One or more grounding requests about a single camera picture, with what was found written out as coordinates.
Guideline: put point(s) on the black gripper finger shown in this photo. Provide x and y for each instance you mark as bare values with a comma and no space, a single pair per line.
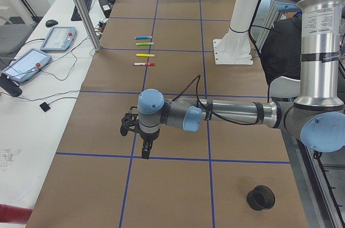
150,146
145,150

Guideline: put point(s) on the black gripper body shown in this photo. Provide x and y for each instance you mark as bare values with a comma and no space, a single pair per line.
148,137

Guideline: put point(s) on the red marker pen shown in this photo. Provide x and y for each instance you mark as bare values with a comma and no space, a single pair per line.
144,64

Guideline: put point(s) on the blue marker pen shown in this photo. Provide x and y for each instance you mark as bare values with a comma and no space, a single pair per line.
143,37

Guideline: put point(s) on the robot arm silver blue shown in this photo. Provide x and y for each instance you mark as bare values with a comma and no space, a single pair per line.
315,117

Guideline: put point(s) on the yellow highlighter pen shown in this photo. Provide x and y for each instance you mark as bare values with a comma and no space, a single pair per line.
145,55

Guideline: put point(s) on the green highlighter pen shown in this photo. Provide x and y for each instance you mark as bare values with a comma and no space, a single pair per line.
144,44

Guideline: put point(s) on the small black square device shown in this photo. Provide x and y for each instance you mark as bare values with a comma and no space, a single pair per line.
45,106

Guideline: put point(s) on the black round cup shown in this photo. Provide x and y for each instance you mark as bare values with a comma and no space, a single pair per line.
261,198

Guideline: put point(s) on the far teach pendant tablet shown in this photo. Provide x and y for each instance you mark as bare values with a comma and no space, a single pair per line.
59,39

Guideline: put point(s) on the teach pendant tablet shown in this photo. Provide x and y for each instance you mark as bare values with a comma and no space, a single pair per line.
59,39
25,67

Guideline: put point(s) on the white chair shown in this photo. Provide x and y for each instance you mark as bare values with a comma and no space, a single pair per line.
284,88

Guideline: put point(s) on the near teach pendant tablet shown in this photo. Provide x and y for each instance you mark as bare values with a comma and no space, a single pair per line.
25,67

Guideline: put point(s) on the black cylindrical object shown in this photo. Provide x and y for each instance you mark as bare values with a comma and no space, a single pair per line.
9,86

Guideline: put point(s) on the red cylinder object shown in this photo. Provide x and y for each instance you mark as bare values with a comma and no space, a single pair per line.
15,215

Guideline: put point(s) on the black computer mouse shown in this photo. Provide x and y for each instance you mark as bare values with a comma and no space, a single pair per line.
51,23

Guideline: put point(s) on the person in black jacket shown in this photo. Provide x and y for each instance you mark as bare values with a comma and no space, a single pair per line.
280,54

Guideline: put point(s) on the grey office chair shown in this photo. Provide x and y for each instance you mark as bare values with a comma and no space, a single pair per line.
13,37

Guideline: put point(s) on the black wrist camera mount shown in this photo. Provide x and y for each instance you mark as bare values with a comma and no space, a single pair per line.
130,122

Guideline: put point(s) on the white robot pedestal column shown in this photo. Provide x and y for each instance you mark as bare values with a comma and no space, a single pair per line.
234,48

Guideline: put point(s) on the aluminium frame post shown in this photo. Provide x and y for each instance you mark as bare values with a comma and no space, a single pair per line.
87,24

